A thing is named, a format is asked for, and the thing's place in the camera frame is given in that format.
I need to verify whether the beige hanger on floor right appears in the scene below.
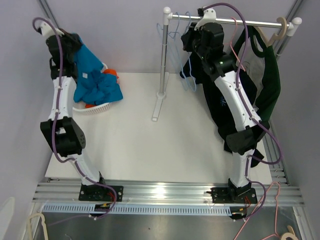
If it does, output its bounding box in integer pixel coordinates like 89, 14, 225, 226
280, 225, 299, 240

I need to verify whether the orange t shirt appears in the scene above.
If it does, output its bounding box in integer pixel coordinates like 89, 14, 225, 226
83, 69, 123, 109

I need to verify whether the pink wire hanger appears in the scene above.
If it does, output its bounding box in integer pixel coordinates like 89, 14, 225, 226
224, 16, 246, 72

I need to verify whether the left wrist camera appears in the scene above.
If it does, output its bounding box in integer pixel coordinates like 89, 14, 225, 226
36, 21, 64, 39

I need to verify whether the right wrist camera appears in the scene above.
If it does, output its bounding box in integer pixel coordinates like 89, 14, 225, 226
194, 8, 217, 31

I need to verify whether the blue t shirt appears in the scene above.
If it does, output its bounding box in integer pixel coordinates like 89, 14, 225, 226
73, 41, 123, 105

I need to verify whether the beige hanger on floor left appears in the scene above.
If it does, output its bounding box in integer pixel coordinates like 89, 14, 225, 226
26, 212, 49, 240

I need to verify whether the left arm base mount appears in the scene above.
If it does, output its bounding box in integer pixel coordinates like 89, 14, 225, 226
78, 184, 124, 202

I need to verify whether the green and white t shirt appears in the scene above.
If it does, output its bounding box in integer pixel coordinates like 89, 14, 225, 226
236, 26, 281, 122

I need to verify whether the black t shirt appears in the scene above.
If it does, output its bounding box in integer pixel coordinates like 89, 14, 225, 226
183, 53, 264, 153

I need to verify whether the metal clothes rack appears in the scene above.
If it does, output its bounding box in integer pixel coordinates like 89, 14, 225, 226
151, 6, 303, 122

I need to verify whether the light blue wire hanger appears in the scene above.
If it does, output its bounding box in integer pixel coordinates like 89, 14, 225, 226
156, 12, 181, 73
178, 11, 198, 92

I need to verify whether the aluminium rail frame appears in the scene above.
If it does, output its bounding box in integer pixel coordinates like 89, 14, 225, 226
32, 119, 305, 207

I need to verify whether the pink hanger on floor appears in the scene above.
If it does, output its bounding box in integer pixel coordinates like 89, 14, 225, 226
233, 181, 282, 240

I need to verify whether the beige hanger on floor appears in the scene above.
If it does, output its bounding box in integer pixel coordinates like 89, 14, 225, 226
26, 212, 49, 240
280, 225, 299, 240

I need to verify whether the white slotted cable duct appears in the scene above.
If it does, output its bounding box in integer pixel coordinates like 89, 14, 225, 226
42, 203, 232, 217

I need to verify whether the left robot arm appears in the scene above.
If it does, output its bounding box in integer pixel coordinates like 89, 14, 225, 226
40, 33, 108, 201

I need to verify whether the beige wooden hanger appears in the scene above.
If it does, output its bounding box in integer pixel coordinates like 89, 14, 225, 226
254, 17, 288, 47

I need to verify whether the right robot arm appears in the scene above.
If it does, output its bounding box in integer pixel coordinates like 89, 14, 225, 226
181, 22, 264, 203

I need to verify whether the white plastic basket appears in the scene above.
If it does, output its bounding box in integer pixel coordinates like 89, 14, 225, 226
73, 63, 111, 115

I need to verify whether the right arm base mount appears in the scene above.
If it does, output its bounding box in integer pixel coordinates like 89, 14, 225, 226
205, 186, 258, 204

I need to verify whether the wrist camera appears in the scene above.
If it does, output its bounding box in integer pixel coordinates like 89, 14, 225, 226
36, 21, 64, 39
194, 8, 217, 31

